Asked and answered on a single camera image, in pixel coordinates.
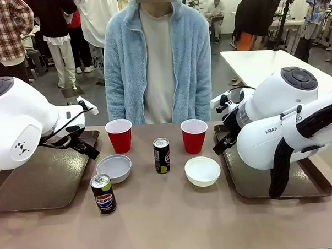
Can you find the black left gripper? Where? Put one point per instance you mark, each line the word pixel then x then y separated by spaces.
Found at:
pixel 78 142

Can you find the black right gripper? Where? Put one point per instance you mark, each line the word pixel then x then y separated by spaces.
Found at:
pixel 231 127

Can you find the red plastic cup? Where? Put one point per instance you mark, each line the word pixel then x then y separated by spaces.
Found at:
pixel 120 143
pixel 193 142

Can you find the white bowl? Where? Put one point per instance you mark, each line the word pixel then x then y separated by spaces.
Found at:
pixel 114 168
pixel 202 172

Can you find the wide black Pepsi can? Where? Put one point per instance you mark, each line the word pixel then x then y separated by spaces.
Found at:
pixel 104 199

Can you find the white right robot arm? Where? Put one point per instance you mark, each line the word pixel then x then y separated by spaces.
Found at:
pixel 264 98

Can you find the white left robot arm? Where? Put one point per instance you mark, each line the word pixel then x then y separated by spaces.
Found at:
pixel 17 117

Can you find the brown plastic tray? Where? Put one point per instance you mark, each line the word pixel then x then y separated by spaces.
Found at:
pixel 303 179
pixel 47 184

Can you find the slim black Pepsi can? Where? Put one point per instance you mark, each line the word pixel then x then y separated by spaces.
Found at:
pixel 161 157

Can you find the grey floor plate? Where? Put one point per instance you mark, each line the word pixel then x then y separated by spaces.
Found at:
pixel 73 92

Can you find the person in blue fleece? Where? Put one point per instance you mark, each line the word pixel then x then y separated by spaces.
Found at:
pixel 125 76

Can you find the white folding table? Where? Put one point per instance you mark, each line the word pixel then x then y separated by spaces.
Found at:
pixel 249 65

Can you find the black stool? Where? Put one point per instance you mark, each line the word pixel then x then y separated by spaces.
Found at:
pixel 37 61

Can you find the person in red top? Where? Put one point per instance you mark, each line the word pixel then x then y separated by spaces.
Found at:
pixel 79 42

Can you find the black tripod stand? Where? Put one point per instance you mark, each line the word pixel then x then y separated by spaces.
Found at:
pixel 278 47

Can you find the person in white shirt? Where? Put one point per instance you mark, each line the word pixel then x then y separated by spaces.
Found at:
pixel 95 17

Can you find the seated person in white coat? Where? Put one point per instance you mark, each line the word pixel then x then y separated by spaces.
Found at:
pixel 214 9

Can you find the person in dark top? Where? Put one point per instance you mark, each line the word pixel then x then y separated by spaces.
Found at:
pixel 54 19

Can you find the person in black jacket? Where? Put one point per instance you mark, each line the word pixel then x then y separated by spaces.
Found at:
pixel 260 10

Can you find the person in colourful shirt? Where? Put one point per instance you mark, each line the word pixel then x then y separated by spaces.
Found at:
pixel 315 7

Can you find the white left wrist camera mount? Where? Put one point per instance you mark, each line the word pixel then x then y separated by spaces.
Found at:
pixel 89 108

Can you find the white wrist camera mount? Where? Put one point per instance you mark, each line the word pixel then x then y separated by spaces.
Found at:
pixel 218 99
pixel 89 108

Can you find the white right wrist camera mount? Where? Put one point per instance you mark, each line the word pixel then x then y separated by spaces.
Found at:
pixel 218 99

